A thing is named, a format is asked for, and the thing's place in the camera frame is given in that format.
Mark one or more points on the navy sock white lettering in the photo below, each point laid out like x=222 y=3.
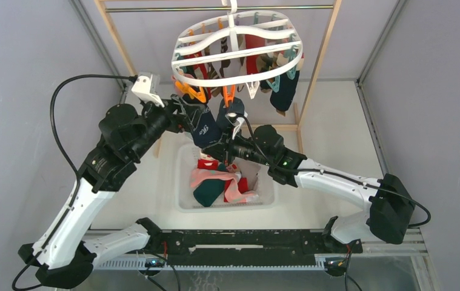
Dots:
x=206 y=131

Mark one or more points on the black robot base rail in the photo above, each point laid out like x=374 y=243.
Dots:
x=245 y=248

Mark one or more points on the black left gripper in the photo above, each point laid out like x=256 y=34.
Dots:
x=181 y=122

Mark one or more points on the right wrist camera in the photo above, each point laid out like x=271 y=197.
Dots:
x=237 y=120

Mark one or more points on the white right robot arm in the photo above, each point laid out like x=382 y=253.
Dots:
x=386 y=207

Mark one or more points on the white round clip hanger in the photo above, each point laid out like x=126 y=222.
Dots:
x=234 y=36

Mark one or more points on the white plastic basket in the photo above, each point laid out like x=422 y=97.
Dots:
x=254 y=177

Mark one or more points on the navy blue sock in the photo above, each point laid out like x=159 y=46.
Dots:
x=236 y=106

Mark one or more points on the metal hanging rod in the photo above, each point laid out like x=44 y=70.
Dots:
x=225 y=9

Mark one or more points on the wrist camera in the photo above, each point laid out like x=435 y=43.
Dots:
x=145 y=88
x=237 y=120

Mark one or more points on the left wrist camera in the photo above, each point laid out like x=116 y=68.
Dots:
x=145 y=88

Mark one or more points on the red and beige sock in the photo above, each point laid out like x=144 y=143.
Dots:
x=206 y=164

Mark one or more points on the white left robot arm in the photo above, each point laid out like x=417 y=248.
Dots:
x=63 y=258

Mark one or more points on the navy sock striped cuff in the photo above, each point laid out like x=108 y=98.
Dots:
x=283 y=99

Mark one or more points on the wooden hanging rack frame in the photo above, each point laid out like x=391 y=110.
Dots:
x=228 y=92

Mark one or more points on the dark teal sock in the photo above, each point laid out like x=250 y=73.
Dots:
x=210 y=189

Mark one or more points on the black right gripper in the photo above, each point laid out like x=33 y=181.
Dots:
x=217 y=150

